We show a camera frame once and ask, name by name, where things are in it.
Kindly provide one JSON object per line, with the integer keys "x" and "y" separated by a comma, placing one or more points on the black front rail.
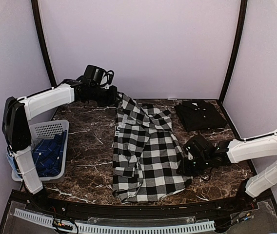
{"x": 216, "y": 209}

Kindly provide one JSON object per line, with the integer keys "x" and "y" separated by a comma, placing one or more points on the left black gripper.
{"x": 113, "y": 96}

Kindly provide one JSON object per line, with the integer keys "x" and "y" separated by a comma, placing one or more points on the grey plastic laundry basket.
{"x": 47, "y": 130}

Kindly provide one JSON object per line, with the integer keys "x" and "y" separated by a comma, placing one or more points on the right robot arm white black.
{"x": 203, "y": 155}

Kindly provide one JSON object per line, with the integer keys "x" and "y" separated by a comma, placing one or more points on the grey slotted cable duct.
{"x": 83, "y": 227}

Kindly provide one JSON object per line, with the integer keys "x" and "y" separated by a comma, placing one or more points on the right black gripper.
{"x": 185, "y": 170}

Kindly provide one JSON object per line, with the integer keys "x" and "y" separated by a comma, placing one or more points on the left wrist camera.
{"x": 108, "y": 78}

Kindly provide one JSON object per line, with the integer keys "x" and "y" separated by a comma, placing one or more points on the light blue shirt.
{"x": 10, "y": 160}

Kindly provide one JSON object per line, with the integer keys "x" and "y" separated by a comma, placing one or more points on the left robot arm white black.
{"x": 94, "y": 85}

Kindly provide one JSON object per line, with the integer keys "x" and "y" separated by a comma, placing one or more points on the right black frame post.
{"x": 234, "y": 52}

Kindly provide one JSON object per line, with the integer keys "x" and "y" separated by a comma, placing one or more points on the folded black shirt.
{"x": 199, "y": 115}

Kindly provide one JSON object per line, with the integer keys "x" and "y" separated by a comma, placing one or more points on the black white plaid shirt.
{"x": 147, "y": 155}

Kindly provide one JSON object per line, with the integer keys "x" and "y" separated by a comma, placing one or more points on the black frame post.
{"x": 42, "y": 42}
{"x": 234, "y": 52}

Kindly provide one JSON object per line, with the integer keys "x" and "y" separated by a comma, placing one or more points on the blue plaid shirt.
{"x": 48, "y": 155}

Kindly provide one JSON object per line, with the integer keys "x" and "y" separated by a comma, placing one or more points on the left black frame post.
{"x": 42, "y": 42}

